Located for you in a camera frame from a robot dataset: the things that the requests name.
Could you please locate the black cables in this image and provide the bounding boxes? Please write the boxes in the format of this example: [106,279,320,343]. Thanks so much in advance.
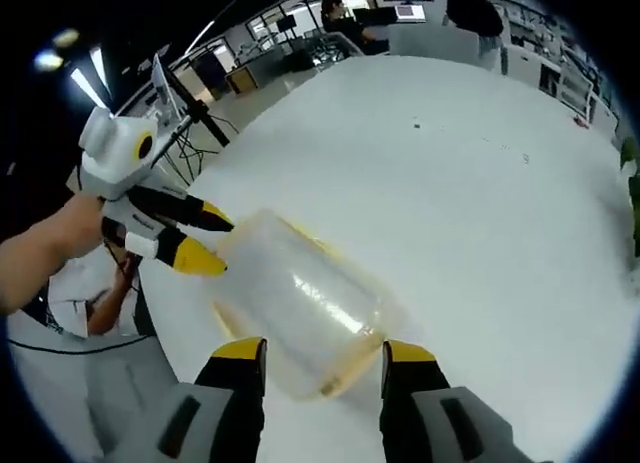
[168,126,222,185]

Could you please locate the brown cabinet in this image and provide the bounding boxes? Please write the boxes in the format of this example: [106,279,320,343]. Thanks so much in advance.
[225,64,262,96]

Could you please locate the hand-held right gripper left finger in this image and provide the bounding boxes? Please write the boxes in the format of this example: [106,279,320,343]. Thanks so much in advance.
[145,336,269,463]

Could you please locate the black wrist cord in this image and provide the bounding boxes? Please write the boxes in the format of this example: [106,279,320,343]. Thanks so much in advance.
[101,236,140,287]

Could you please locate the silver laptop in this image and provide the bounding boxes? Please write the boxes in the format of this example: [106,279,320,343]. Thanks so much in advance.
[148,52,182,130]

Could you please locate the ceiling light strip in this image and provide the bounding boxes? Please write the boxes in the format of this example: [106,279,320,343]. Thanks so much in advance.
[68,46,115,110]

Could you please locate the green potted plant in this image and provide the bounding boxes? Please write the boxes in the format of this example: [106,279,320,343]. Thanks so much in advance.
[618,135,640,258]

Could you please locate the black laptop stand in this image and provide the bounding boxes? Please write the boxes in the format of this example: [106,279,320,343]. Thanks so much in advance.
[149,66,232,164]

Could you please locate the person's left hand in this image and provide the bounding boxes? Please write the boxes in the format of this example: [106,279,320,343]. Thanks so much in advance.
[63,192,126,258]

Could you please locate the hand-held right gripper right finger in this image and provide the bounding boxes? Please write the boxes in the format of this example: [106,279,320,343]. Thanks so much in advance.
[380,338,532,463]

